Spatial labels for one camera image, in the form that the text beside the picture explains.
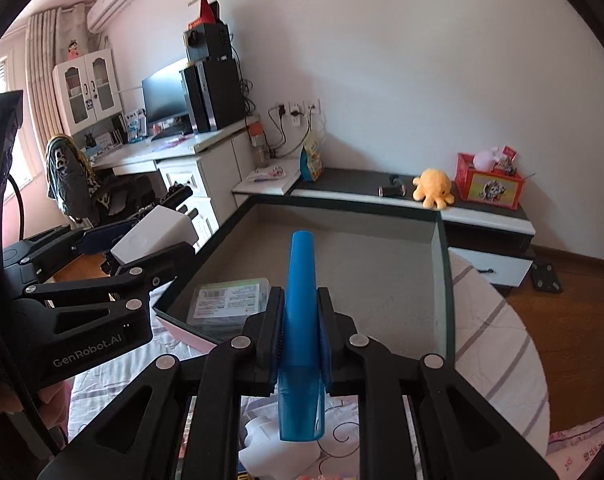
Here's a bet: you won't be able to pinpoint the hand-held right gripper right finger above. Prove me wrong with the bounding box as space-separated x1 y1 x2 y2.
316 287 560 480

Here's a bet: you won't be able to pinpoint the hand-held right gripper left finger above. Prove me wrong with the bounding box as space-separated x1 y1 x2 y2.
36 287 285 480

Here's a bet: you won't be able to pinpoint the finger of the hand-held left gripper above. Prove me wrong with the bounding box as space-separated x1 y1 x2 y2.
2 185 193 283
12 241 197 389

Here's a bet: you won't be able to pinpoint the white power adapter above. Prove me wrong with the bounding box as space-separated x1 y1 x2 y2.
110 204 201 267

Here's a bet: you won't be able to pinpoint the blue plastic tube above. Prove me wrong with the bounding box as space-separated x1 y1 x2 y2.
277 230 327 443

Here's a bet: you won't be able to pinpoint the grey green-rimmed storage box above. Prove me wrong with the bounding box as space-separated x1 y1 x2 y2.
152 194 457 366

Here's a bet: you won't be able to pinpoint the black office chair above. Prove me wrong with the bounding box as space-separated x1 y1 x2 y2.
46 135 157 228

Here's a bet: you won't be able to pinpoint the dark patterned jacket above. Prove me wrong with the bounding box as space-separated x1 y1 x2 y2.
46 135 100 217

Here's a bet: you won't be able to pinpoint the white plastic object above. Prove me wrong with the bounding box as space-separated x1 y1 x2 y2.
239 400 323 478

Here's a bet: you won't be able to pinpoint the white desk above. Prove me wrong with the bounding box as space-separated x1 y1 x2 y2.
84 115 260 251

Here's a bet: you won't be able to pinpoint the blue white box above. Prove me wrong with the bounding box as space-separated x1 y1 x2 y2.
126 109 148 142

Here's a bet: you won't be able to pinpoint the black keyboard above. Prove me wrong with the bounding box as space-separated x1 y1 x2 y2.
152 126 189 142

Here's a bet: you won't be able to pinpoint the pink flat packet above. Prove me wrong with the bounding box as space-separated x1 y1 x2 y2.
247 165 287 182

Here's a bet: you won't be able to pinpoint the white glass-door cabinet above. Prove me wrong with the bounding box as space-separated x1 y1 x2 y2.
52 49 125 136

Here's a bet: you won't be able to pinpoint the orange-capped bottle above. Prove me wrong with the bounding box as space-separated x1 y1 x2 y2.
249 122 271 164

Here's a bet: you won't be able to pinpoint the pink quilt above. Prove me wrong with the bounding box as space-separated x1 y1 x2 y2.
56 320 263 480

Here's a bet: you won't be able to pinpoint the beige curtain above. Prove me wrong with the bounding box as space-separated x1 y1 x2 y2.
12 7 110 241

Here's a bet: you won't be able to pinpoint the black computer monitor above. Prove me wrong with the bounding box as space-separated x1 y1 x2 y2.
142 57 190 127

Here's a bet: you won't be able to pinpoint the black white low cabinet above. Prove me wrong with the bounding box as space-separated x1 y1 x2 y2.
232 162 538 288

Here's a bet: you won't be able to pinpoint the blue yellow snack bag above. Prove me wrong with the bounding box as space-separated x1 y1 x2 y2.
300 132 325 182

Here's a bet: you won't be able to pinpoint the black computer tower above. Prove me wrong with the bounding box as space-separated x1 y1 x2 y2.
179 57 247 133

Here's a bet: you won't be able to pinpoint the black hand grip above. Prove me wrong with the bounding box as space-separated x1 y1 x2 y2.
378 174 407 199

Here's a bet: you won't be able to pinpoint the striped bed sheet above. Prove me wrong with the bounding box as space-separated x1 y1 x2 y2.
449 250 551 456

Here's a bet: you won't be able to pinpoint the orange plush octopus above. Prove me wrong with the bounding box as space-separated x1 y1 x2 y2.
412 169 455 209

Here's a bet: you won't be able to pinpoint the black speaker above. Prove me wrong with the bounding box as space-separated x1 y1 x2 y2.
184 22 233 61

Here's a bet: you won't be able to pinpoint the red toy storage box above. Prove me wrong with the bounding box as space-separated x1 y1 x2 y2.
454 152 526 211

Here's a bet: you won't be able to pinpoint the black bathroom scale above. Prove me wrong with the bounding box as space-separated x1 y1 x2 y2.
529 260 566 294

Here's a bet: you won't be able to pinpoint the pink plush toy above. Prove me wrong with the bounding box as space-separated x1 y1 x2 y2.
472 146 503 169

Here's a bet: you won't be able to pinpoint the red desk calendar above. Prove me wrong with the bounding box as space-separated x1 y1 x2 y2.
188 0 221 28

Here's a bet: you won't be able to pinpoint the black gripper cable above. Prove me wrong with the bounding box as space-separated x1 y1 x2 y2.
6 172 27 243

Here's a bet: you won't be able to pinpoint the black power cables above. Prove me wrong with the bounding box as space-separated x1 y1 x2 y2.
268 107 313 160

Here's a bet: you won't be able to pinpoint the white wall sockets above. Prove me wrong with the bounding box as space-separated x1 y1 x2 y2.
269 100 323 119

